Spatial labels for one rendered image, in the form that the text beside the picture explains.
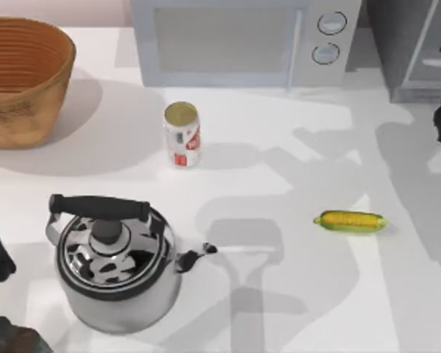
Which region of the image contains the grey cabinet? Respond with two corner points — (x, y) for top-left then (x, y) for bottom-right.
(365, 0), (441, 104)

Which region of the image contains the pale microwave oven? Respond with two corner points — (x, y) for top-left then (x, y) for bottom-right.
(129, 0), (362, 90)

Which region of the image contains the microwave door handle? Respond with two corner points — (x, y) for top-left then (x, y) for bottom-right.
(287, 9), (303, 90)

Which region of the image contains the yellow corn cob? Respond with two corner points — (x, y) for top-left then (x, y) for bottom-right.
(312, 210), (390, 235)

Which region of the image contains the steel kettle with black handle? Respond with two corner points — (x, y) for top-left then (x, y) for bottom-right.
(45, 193), (219, 336)

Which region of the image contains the round microwave knob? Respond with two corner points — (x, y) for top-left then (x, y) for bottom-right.
(317, 10), (348, 35)
(311, 41), (341, 66)

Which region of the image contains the red and white can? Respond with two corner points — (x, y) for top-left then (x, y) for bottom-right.
(163, 101), (202, 169)

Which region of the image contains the brown bottle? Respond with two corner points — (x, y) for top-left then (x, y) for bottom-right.
(0, 315), (55, 353)

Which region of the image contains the woven wooden basket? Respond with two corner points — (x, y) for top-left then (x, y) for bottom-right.
(0, 17), (77, 149)

